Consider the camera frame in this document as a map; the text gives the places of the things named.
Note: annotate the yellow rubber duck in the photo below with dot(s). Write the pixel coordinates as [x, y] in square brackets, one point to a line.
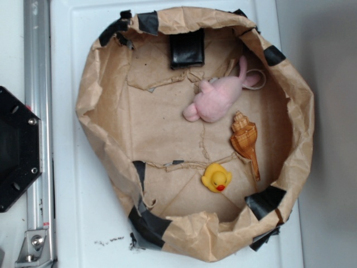
[216, 178]

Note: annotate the pink plush toy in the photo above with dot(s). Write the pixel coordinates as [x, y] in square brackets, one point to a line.
[218, 95]

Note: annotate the brown paper bag bin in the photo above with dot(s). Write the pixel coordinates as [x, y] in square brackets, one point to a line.
[130, 106]

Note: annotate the brown plastic conch shell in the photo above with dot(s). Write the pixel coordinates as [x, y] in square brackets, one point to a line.
[243, 140]

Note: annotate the black leather wallet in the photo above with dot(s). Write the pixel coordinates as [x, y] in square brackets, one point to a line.
[187, 49]

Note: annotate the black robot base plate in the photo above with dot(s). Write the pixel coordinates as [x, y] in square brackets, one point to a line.
[20, 149]

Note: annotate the aluminium extrusion rail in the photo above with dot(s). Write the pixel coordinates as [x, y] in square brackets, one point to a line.
[40, 195]

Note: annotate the metal corner bracket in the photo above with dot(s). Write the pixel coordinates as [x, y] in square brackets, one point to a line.
[35, 250]

